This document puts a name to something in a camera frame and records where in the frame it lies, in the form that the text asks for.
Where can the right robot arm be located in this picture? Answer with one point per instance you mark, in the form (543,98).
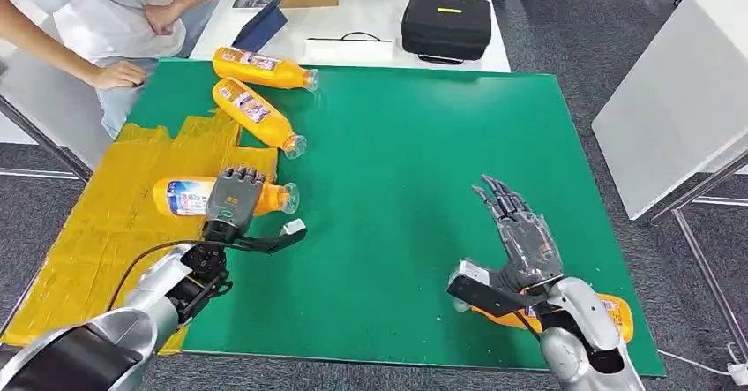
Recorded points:
(584,341)

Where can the person's left hand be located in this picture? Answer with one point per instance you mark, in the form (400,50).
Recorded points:
(163,19)

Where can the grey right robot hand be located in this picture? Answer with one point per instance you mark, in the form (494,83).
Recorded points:
(529,248)

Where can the white table with metal legs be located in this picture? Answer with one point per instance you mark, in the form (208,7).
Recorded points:
(678,102)

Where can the orange drink bottle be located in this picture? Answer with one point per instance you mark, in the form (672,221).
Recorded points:
(181,198)
(619,318)
(251,110)
(263,68)

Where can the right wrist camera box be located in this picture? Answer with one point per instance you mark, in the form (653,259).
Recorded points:
(485,297)

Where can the black carry case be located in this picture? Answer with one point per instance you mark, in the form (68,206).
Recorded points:
(447,26)

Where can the yellow sheet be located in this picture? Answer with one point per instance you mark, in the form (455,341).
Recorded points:
(105,230)

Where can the white table with dark leg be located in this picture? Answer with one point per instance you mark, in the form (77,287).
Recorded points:
(35,102)

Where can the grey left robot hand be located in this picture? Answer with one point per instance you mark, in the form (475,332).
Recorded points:
(234,201)

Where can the person's right hand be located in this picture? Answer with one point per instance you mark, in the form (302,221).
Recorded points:
(120,75)

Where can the person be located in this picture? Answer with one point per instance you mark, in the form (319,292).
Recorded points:
(111,8)

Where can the white desk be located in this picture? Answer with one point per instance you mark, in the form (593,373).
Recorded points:
(374,17)

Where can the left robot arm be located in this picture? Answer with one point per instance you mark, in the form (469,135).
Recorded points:
(146,300)

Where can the dark blue tablet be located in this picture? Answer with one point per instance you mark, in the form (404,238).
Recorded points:
(263,26)

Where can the green mat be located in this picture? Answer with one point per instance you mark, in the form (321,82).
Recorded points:
(397,172)

